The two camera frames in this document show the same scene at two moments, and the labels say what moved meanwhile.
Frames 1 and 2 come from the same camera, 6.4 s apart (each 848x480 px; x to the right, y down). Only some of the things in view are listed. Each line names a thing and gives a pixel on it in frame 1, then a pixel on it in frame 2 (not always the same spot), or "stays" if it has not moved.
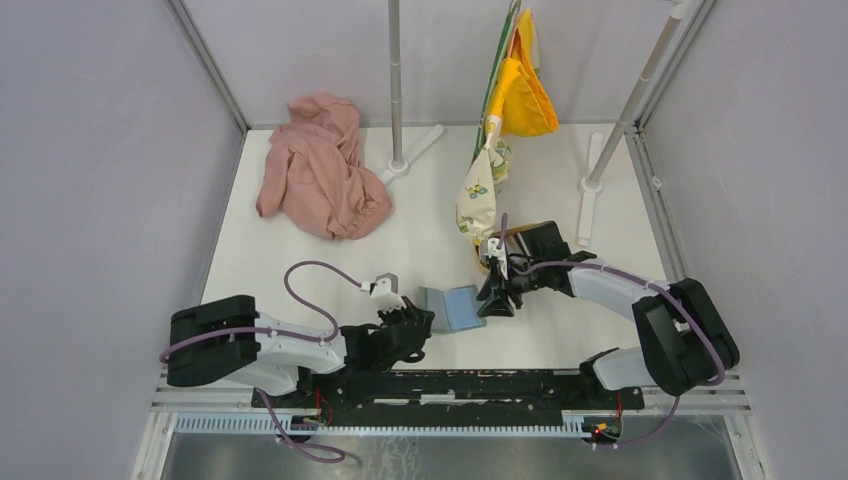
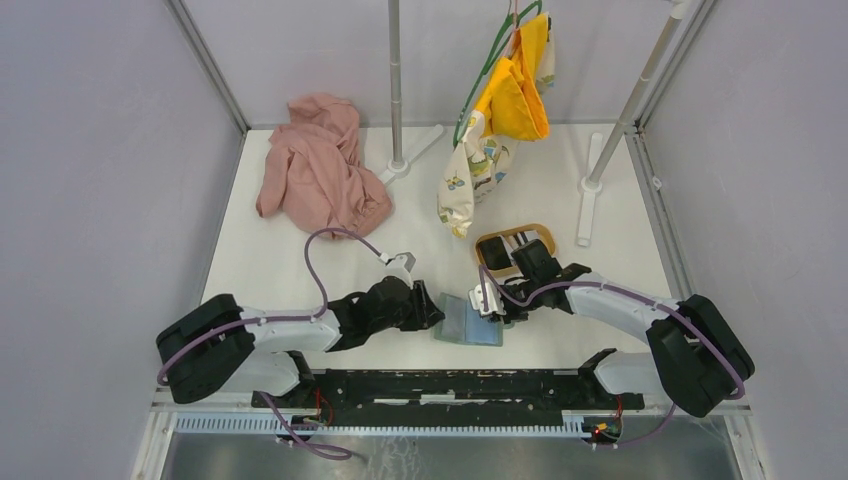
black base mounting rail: (450, 398) stays
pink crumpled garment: (314, 174) stays
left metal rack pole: (397, 167) stays
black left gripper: (410, 311) → (424, 311)
